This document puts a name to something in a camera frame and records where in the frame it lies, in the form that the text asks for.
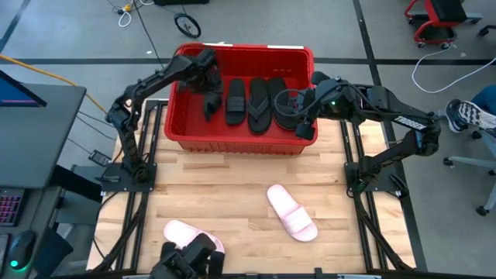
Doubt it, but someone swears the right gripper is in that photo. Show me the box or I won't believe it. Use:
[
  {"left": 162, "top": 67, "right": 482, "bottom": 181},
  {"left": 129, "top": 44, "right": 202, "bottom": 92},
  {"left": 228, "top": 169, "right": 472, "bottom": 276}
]
[{"left": 294, "top": 87, "right": 325, "bottom": 142}]

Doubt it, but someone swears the red rolling stool black seat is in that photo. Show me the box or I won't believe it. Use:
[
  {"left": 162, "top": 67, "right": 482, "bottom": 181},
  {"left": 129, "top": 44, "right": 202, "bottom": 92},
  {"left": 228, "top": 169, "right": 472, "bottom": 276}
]
[{"left": 404, "top": 0, "right": 484, "bottom": 50}]

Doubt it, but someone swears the pink slide sandal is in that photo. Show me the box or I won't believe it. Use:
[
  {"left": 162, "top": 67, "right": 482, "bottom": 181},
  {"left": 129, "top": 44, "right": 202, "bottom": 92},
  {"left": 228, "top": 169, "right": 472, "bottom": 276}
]
[
  {"left": 163, "top": 219, "right": 226, "bottom": 253},
  {"left": 266, "top": 184, "right": 319, "bottom": 243}
]

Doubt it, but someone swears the backlit keyboard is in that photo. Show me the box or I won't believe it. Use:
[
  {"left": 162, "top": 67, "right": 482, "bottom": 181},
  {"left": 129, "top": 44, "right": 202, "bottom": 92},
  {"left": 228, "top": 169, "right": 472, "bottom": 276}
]
[{"left": 0, "top": 188, "right": 25, "bottom": 228}]

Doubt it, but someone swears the orange floor cable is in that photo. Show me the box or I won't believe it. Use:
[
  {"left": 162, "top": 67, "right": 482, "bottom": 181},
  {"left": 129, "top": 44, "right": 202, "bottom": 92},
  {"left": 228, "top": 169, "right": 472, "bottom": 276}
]
[{"left": 0, "top": 53, "right": 109, "bottom": 115}]

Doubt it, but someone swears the seated person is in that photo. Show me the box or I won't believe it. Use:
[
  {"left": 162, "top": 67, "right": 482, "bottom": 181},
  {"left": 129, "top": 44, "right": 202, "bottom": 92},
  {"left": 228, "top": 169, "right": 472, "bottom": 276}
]
[{"left": 444, "top": 84, "right": 496, "bottom": 136}]

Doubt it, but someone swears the long white cable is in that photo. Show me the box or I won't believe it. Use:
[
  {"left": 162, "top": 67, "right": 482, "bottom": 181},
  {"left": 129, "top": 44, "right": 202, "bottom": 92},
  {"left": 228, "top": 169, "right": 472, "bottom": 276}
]
[{"left": 410, "top": 45, "right": 496, "bottom": 95}]

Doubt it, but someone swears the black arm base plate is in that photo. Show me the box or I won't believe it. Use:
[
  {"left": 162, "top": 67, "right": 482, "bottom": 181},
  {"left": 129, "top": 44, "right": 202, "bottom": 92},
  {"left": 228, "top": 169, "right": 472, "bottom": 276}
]
[
  {"left": 344, "top": 161, "right": 402, "bottom": 195},
  {"left": 101, "top": 161, "right": 158, "bottom": 193}
]

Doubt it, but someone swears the short white cable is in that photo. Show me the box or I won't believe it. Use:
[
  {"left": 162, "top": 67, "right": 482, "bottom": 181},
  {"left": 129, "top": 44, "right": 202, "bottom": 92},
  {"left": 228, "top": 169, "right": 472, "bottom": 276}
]
[{"left": 118, "top": 9, "right": 133, "bottom": 28}]

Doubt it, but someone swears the person's shoe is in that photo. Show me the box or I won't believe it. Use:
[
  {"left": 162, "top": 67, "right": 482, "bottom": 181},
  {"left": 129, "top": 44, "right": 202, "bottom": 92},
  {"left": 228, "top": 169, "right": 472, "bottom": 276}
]
[{"left": 444, "top": 98, "right": 496, "bottom": 135}]

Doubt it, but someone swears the black computer mouse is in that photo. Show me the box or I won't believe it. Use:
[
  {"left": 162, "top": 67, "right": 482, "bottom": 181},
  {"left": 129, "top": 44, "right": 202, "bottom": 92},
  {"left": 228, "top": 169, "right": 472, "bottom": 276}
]
[{"left": 6, "top": 230, "right": 38, "bottom": 271}]

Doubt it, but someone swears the black power adapter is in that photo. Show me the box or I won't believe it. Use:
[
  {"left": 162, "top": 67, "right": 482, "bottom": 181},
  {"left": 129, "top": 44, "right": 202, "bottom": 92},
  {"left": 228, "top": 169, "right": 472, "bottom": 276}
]
[{"left": 88, "top": 149, "right": 113, "bottom": 167}]

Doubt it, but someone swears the black box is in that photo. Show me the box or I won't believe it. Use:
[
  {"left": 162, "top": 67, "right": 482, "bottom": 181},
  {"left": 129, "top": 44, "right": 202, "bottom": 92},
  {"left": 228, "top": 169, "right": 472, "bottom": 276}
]
[{"left": 153, "top": 0, "right": 210, "bottom": 6}]

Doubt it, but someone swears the computer monitor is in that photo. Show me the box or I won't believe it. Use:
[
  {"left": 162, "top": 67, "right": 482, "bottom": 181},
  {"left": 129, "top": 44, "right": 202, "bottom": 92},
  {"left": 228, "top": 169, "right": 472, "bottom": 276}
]
[{"left": 0, "top": 69, "right": 47, "bottom": 109}]

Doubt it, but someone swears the red plastic bin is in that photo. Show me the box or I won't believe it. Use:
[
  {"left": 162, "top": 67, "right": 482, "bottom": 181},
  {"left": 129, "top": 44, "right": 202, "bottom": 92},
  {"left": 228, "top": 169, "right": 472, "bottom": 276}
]
[{"left": 164, "top": 41, "right": 319, "bottom": 157}]

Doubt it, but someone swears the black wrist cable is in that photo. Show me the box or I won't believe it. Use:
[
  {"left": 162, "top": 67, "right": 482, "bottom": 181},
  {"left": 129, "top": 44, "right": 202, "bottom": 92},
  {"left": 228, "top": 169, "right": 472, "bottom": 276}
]
[{"left": 273, "top": 88, "right": 311, "bottom": 119}]

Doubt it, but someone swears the thin black floor cable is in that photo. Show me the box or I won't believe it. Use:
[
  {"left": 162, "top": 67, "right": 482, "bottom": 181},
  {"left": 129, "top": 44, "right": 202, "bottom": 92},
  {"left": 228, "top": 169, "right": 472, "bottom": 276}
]
[{"left": 133, "top": 0, "right": 166, "bottom": 69}]

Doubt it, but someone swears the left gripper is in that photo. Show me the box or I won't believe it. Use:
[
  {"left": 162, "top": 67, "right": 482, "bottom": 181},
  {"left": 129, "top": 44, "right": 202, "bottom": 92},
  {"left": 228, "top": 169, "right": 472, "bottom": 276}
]
[{"left": 178, "top": 48, "right": 225, "bottom": 108}]

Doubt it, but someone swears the grey office chair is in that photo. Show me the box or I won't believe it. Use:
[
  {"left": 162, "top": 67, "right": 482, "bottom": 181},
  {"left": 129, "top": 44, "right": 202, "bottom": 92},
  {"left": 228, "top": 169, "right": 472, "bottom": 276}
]
[{"left": 443, "top": 129, "right": 496, "bottom": 217}]

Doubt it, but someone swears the dark grey desk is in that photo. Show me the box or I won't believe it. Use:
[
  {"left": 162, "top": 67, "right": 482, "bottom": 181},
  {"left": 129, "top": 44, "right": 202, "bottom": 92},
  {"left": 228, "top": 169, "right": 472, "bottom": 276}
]
[{"left": 0, "top": 83, "right": 87, "bottom": 190}]

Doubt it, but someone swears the black ring wheel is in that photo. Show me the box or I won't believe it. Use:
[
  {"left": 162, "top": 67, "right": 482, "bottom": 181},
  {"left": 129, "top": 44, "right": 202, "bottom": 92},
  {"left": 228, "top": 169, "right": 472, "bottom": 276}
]
[{"left": 174, "top": 12, "right": 202, "bottom": 39}]

